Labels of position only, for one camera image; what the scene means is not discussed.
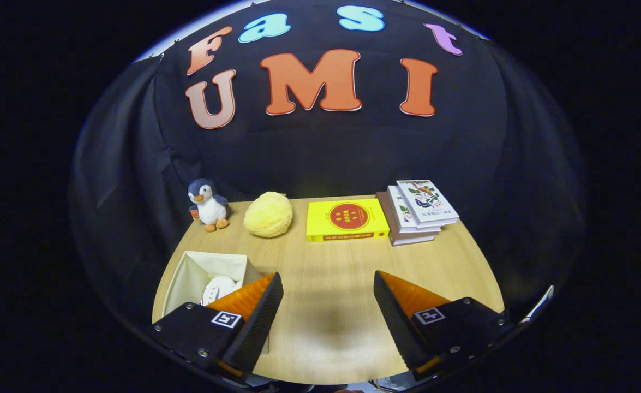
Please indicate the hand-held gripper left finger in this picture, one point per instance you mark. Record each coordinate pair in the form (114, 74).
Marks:
(257, 327)

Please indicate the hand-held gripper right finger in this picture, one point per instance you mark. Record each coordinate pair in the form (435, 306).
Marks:
(399, 327)

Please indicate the beige fabric storage box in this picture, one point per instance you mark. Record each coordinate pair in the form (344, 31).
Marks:
(189, 278)

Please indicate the brown book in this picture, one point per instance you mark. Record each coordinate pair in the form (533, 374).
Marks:
(413, 239)

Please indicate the yellow round plush toy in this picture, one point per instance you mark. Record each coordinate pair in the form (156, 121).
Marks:
(268, 215)

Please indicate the yellow book with red circle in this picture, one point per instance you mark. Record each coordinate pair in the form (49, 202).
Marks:
(320, 218)

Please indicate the white book with illustrated cover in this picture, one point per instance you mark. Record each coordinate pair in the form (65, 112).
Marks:
(426, 202)

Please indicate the penguin plush toy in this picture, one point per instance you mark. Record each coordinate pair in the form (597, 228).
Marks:
(210, 207)

